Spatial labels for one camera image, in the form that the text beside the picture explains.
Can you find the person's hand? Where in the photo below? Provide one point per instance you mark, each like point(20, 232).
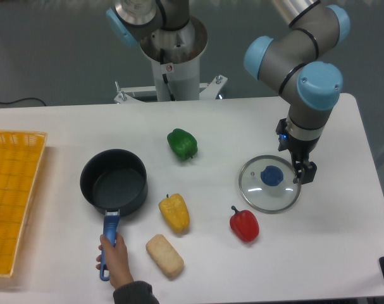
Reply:
point(116, 261)

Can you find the green bell pepper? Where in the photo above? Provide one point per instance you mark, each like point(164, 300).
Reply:
point(183, 144)

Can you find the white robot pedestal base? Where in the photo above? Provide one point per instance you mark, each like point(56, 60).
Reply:
point(175, 62)

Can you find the glass lid blue knob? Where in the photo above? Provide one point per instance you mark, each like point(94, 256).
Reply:
point(266, 183)

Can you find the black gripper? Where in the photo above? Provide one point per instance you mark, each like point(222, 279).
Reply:
point(299, 142)

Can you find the beige bread loaf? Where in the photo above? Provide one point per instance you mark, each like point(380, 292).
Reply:
point(165, 256)

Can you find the black saucepan blue handle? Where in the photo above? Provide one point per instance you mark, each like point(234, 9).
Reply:
point(114, 182)

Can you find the dark grey sleeve forearm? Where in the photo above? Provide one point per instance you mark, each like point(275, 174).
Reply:
point(138, 292)

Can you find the red bell pepper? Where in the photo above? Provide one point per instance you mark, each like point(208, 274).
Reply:
point(244, 224)

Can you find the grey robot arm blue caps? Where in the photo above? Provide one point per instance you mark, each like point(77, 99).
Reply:
point(290, 65)

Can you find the yellow woven basket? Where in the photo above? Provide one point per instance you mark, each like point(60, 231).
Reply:
point(20, 158)

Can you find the yellow bell pepper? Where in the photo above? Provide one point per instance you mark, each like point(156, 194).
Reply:
point(175, 213)

